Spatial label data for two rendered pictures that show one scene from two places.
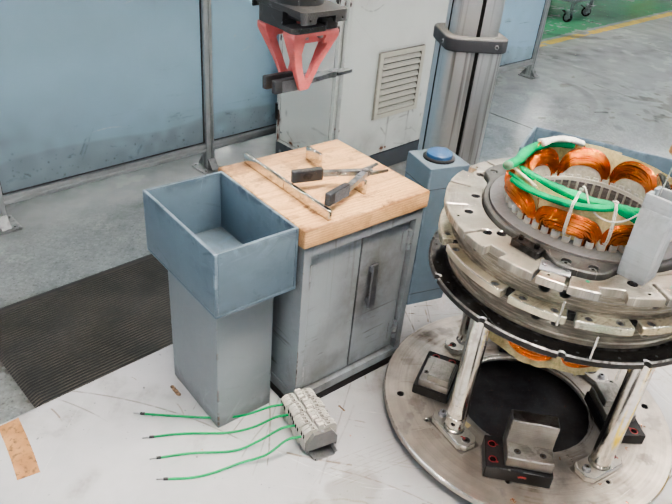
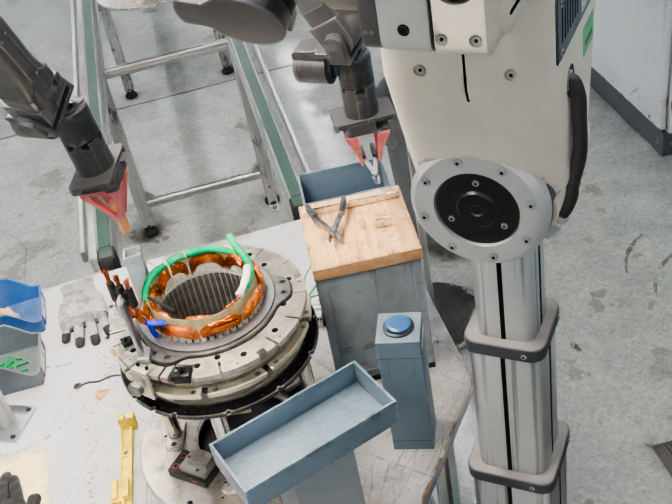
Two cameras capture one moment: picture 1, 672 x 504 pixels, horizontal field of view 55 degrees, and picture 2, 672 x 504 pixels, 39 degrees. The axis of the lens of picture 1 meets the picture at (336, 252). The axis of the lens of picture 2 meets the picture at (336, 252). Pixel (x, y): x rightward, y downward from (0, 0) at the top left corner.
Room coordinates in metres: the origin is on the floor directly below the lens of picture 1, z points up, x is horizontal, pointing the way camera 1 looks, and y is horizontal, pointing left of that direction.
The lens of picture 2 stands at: (1.60, -1.05, 2.06)
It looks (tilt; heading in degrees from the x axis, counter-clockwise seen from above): 37 degrees down; 130
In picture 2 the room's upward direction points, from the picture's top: 11 degrees counter-clockwise
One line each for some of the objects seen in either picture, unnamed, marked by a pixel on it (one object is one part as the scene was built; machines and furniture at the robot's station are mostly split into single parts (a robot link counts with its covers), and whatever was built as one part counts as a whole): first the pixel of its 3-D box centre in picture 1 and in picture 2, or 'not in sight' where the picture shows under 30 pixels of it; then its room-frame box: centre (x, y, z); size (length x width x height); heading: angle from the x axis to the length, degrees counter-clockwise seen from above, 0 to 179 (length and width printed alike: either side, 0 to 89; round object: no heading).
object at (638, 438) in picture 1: (613, 416); (194, 468); (0.64, -0.40, 0.81); 0.08 x 0.05 x 0.01; 6
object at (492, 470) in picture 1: (516, 461); not in sight; (0.54, -0.24, 0.81); 0.08 x 0.05 x 0.02; 84
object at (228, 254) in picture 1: (220, 306); (354, 239); (0.65, 0.14, 0.92); 0.17 x 0.11 x 0.28; 42
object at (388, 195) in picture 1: (322, 187); (358, 231); (0.75, 0.03, 1.05); 0.20 x 0.19 x 0.02; 132
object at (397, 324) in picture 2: (439, 153); (397, 324); (0.93, -0.14, 1.04); 0.04 x 0.04 x 0.01
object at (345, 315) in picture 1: (315, 277); (368, 292); (0.75, 0.02, 0.91); 0.19 x 0.19 x 0.26; 42
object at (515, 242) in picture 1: (528, 245); not in sight; (0.57, -0.19, 1.10); 0.03 x 0.01 x 0.01; 41
